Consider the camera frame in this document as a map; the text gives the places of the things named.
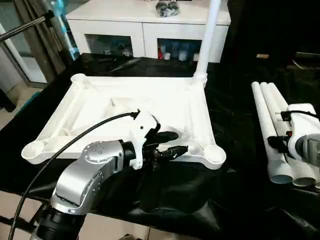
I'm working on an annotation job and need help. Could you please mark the white sideboard cabinet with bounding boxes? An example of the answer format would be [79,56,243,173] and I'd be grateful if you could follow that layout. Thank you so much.
[65,0,231,63]

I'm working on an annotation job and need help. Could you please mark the black right camera cable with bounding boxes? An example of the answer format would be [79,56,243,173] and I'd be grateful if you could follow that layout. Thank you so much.
[280,109,316,121]

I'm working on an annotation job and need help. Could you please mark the blue white plastic package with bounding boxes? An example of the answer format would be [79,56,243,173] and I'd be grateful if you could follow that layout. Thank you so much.
[49,0,81,61]

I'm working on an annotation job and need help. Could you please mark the teal plastic object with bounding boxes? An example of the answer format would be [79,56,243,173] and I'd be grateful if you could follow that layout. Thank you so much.
[17,91,41,116]

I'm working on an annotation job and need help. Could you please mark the white plastic table top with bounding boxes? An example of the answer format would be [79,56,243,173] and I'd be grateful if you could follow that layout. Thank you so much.
[21,73,226,171]

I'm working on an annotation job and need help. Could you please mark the white plastic table leg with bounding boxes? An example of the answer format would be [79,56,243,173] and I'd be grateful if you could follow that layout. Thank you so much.
[259,81,318,188]
[192,0,223,88]
[267,82,320,190]
[251,81,294,185]

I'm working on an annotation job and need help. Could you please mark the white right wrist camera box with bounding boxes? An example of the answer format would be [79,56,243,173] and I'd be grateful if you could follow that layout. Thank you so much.
[285,103,316,161]

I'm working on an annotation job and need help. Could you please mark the white cable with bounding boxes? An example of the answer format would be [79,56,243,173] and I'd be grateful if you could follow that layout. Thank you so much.
[292,59,311,70]

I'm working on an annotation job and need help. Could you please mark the black plastic mat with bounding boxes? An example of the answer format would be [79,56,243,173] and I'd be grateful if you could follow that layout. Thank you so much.
[0,52,320,240]

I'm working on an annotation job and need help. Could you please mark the metal rod with black knob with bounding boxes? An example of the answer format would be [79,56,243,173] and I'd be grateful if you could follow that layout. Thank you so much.
[0,9,55,42]

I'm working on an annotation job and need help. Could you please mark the black parts in clear bag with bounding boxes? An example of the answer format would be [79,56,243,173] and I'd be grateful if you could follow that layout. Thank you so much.
[154,0,181,19]

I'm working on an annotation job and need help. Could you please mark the grey curtain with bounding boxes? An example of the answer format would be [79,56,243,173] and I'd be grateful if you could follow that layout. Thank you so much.
[13,0,66,82]

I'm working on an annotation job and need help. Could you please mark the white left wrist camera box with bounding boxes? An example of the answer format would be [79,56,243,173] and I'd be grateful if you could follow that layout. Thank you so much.
[128,111,161,171]

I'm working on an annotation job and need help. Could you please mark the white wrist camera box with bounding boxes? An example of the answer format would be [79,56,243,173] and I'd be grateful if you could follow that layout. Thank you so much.
[128,111,161,171]
[285,103,316,161]

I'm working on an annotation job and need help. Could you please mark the black draped furniture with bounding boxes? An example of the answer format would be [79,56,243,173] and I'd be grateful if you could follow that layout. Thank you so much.
[219,0,320,73]

